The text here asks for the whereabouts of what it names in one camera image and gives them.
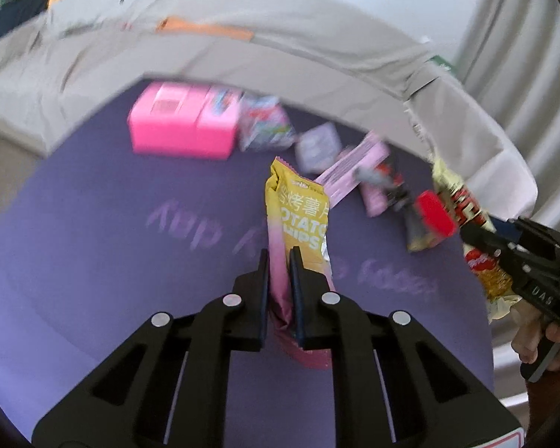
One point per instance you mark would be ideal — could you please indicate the white fringed throw cloth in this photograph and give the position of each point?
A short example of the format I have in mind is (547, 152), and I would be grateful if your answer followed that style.
(471, 121)

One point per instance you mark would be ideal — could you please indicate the yellow pink chips bag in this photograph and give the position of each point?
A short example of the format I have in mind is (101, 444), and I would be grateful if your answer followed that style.
(303, 214)

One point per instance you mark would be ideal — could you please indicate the red pink plastic container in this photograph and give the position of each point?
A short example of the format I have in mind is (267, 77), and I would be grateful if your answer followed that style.
(434, 212)

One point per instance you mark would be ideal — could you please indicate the colourful printed packet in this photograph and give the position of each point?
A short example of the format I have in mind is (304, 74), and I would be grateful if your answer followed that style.
(266, 121)

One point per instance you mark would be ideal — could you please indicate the orange back scratcher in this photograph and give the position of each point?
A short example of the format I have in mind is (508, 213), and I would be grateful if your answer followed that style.
(205, 28)

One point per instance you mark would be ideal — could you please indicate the long pink packet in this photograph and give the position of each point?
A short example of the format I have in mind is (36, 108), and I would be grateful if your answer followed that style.
(350, 163)

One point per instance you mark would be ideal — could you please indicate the purple packet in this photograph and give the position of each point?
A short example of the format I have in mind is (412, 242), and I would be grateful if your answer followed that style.
(318, 147)

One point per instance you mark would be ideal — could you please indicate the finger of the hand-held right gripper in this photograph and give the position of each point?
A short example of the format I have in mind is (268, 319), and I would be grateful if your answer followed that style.
(518, 226)
(487, 242)

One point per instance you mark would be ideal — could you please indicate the person's right hand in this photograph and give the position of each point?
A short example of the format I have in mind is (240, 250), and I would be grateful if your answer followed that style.
(525, 336)

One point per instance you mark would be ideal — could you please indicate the yellow noodle packet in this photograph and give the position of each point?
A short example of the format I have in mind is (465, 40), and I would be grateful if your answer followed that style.
(466, 205)

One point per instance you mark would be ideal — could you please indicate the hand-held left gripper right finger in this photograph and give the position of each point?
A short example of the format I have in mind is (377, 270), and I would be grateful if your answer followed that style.
(295, 289)

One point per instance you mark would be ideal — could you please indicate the green digital clock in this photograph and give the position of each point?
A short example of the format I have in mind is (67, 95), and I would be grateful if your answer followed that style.
(441, 62)

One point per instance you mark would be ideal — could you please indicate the small pink packet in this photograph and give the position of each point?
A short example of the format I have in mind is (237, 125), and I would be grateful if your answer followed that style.
(374, 198)

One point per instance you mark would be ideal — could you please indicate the grey pleated curtain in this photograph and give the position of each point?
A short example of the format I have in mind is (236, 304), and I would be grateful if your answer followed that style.
(518, 56)

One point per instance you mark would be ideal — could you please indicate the grey covered sofa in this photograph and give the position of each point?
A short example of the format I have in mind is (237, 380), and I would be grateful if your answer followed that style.
(191, 60)

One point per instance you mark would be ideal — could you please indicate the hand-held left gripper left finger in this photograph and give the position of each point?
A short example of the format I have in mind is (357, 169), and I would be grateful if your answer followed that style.
(262, 289)

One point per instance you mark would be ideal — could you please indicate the dark blue cloth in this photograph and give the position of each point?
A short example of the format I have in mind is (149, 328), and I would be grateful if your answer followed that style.
(9, 23)

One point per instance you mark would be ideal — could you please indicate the pink box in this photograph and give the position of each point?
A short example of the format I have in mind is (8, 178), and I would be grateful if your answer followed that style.
(177, 126)

